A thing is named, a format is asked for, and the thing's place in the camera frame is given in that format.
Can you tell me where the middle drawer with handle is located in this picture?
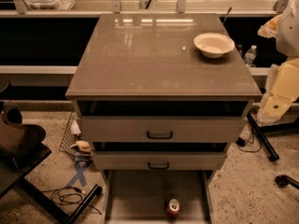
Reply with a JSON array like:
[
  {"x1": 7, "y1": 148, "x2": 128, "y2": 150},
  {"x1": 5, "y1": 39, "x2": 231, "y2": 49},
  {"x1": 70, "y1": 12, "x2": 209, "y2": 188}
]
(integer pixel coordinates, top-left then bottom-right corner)
[{"x1": 93, "y1": 151, "x2": 226, "y2": 170}]

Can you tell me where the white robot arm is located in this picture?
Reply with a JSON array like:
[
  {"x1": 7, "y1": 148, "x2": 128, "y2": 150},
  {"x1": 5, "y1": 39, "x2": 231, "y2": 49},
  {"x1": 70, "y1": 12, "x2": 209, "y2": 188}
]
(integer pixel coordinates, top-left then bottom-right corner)
[{"x1": 257, "y1": 0, "x2": 299, "y2": 123}]

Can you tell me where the black stand leg right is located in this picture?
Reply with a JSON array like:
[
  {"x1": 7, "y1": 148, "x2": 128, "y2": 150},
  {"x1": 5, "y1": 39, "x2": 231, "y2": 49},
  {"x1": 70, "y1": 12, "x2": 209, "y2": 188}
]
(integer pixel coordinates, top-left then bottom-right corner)
[{"x1": 247, "y1": 113, "x2": 279, "y2": 162}]

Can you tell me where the clear water bottle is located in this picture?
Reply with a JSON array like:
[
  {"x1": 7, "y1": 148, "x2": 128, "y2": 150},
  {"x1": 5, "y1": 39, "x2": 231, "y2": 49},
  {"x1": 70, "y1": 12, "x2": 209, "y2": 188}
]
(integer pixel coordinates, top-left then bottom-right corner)
[{"x1": 243, "y1": 45, "x2": 257, "y2": 67}]

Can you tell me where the black table leg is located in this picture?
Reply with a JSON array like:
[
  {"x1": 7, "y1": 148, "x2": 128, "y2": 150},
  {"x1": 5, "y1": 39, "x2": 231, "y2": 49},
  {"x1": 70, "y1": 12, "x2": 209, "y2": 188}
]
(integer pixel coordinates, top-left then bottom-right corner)
[{"x1": 18, "y1": 178, "x2": 102, "y2": 224}]

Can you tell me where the black cable on floor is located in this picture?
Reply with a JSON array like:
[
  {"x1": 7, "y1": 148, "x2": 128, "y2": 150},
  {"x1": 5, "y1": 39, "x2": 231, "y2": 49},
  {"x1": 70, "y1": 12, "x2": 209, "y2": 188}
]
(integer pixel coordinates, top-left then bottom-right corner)
[{"x1": 40, "y1": 186, "x2": 103, "y2": 216}]

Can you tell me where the red coke can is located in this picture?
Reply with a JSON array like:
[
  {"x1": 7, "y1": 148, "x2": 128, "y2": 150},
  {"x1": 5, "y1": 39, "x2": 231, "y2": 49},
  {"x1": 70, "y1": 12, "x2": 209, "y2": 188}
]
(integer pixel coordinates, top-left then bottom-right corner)
[{"x1": 165, "y1": 199, "x2": 180, "y2": 218}]

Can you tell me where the grey drawer cabinet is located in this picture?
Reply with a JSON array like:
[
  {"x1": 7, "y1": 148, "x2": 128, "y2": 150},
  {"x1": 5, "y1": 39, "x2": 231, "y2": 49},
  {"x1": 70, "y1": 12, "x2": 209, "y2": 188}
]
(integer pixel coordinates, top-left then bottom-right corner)
[{"x1": 64, "y1": 12, "x2": 263, "y2": 224}]

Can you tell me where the drawer with handle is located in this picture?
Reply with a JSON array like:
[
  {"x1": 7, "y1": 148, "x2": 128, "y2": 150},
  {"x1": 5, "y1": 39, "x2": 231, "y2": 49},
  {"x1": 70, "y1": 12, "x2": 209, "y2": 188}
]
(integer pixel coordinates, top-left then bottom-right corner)
[
  {"x1": 80, "y1": 117, "x2": 247, "y2": 143},
  {"x1": 93, "y1": 151, "x2": 226, "y2": 170}
]

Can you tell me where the snack bag on floor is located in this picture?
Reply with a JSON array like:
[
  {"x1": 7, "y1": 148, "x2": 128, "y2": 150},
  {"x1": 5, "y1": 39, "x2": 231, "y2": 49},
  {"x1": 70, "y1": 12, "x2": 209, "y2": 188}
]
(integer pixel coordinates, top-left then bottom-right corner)
[{"x1": 70, "y1": 140, "x2": 92, "y2": 162}]

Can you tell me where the wire mesh basket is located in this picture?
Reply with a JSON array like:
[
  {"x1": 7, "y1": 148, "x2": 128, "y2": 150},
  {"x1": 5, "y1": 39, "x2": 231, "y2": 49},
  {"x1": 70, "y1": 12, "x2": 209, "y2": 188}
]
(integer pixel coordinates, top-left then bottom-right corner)
[{"x1": 59, "y1": 113, "x2": 76, "y2": 161}]

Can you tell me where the top drawer with handle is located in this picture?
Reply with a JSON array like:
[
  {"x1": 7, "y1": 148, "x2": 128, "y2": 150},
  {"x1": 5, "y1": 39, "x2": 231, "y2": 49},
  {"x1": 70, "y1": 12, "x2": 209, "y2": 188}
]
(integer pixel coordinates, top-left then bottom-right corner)
[{"x1": 80, "y1": 117, "x2": 247, "y2": 143}]

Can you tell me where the dark chair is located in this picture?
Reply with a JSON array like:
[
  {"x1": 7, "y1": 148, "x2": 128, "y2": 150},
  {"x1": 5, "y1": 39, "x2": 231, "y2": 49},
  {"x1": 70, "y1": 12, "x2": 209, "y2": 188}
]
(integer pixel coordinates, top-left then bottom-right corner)
[{"x1": 0, "y1": 77, "x2": 52, "y2": 198}]

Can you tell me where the white paper bowl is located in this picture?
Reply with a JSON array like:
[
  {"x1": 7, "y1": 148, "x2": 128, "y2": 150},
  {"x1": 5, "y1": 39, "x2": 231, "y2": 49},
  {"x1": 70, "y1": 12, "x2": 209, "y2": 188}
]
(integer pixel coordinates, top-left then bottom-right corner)
[{"x1": 193, "y1": 33, "x2": 235, "y2": 59}]

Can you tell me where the open bottom drawer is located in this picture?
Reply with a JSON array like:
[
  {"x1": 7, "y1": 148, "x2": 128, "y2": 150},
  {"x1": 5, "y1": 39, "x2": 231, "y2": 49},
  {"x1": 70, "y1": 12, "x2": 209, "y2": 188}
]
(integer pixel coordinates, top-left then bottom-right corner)
[{"x1": 101, "y1": 170, "x2": 215, "y2": 224}]

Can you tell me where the blue tape cross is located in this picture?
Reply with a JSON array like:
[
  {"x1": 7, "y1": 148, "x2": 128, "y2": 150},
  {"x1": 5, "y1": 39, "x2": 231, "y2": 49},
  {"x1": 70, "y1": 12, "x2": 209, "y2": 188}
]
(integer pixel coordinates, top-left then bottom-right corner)
[{"x1": 66, "y1": 162, "x2": 91, "y2": 188}]

